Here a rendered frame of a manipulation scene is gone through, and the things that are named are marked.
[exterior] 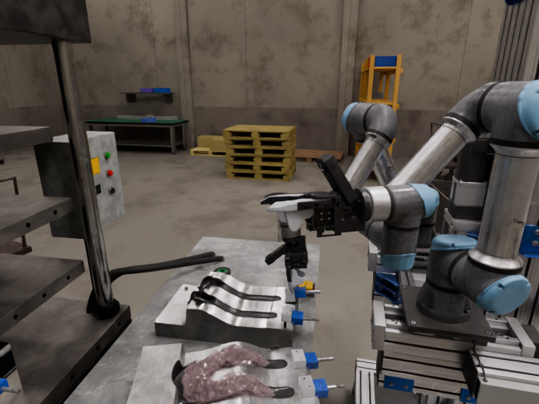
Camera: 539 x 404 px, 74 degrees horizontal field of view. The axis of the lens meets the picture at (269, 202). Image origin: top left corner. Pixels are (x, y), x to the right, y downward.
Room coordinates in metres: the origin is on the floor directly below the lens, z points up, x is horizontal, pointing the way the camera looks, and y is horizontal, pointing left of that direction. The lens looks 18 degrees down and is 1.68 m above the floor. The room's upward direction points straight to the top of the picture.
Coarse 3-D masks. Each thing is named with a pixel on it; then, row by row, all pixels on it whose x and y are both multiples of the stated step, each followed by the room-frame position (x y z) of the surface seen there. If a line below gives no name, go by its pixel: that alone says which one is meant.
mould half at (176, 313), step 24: (192, 288) 1.32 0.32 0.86; (216, 288) 1.20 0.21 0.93; (240, 288) 1.26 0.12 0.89; (264, 288) 1.28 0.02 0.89; (168, 312) 1.15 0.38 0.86; (192, 312) 1.07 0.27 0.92; (216, 312) 1.08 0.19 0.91; (168, 336) 1.08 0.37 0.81; (192, 336) 1.07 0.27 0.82; (216, 336) 1.05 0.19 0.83; (240, 336) 1.04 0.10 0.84; (264, 336) 1.03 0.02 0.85; (288, 336) 1.01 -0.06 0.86
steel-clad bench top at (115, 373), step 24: (216, 240) 1.92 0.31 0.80; (240, 240) 1.92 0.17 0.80; (216, 264) 1.64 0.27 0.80; (240, 264) 1.64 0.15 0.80; (264, 264) 1.64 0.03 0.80; (312, 264) 1.64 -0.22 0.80; (168, 288) 1.41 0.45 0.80; (144, 312) 1.23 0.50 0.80; (312, 312) 1.23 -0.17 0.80; (120, 336) 1.09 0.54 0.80; (144, 336) 1.09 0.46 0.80; (312, 336) 1.09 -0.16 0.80; (120, 360) 0.97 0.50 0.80; (96, 384) 0.87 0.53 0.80; (120, 384) 0.87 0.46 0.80
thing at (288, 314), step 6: (288, 306) 1.10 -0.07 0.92; (282, 312) 1.07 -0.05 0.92; (288, 312) 1.07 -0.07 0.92; (294, 312) 1.09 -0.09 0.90; (300, 312) 1.09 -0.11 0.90; (282, 318) 1.06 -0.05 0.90; (288, 318) 1.06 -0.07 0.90; (294, 318) 1.06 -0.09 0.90; (300, 318) 1.05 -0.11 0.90; (306, 318) 1.07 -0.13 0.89; (312, 318) 1.06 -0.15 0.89; (294, 324) 1.06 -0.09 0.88; (300, 324) 1.05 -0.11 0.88
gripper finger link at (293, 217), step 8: (288, 200) 0.65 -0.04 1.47; (296, 200) 0.65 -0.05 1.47; (304, 200) 0.65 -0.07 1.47; (272, 208) 0.63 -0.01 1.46; (280, 208) 0.63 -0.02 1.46; (288, 208) 0.63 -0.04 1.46; (296, 208) 0.63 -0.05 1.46; (312, 208) 0.66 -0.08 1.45; (288, 216) 0.63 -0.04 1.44; (296, 216) 0.64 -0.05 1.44; (304, 216) 0.65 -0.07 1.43; (288, 224) 0.63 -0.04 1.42; (296, 224) 0.64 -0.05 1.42
